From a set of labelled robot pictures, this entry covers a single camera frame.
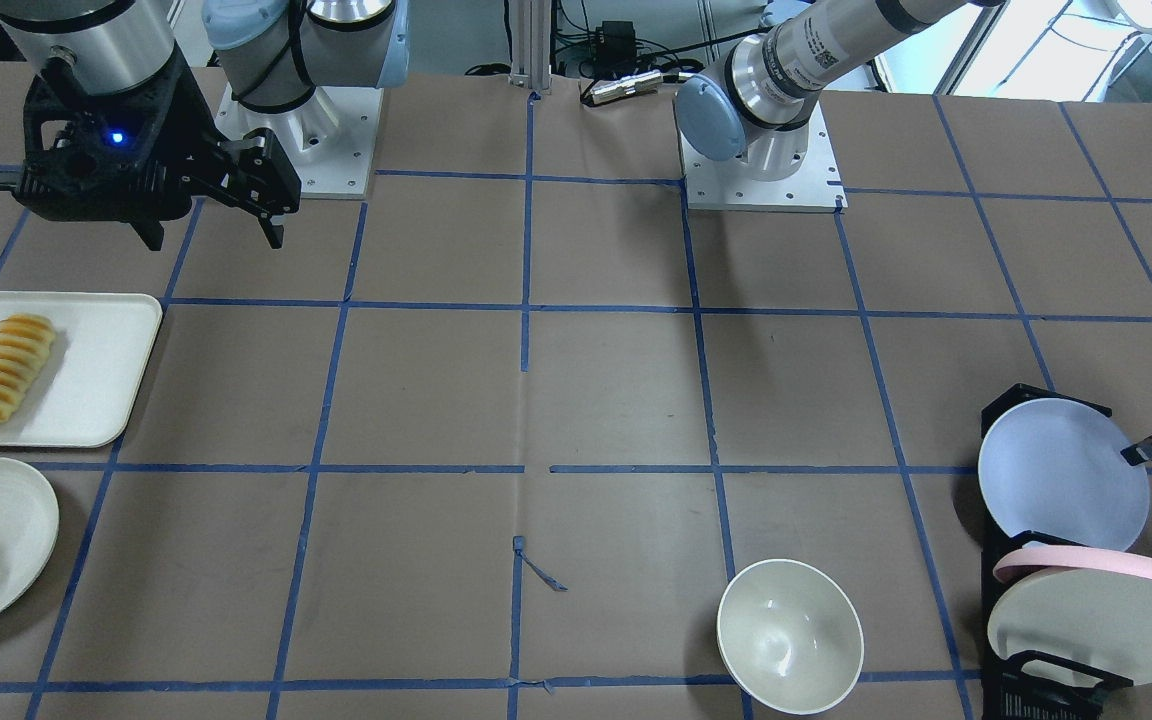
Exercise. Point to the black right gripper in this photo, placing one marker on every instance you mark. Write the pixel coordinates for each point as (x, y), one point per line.
(258, 180)

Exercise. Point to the blue plate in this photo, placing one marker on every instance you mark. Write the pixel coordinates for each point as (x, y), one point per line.
(1053, 466)

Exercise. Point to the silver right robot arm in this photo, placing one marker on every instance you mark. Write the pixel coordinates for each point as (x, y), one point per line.
(275, 53)

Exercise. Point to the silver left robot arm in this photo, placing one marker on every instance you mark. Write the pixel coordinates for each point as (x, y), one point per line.
(768, 86)

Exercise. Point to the pink plate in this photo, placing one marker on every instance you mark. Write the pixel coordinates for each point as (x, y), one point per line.
(1101, 610)

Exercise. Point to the sliced bread loaf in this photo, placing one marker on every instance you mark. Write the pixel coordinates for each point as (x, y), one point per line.
(25, 347)

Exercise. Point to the white rectangular tray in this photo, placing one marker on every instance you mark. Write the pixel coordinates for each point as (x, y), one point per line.
(86, 391)

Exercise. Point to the black dish rack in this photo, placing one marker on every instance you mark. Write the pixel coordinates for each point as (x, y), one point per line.
(1012, 690)

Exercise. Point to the cream bowl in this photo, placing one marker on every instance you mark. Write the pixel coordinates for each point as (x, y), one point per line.
(790, 637)

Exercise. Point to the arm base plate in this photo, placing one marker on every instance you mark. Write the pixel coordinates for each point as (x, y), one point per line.
(798, 173)
(331, 140)

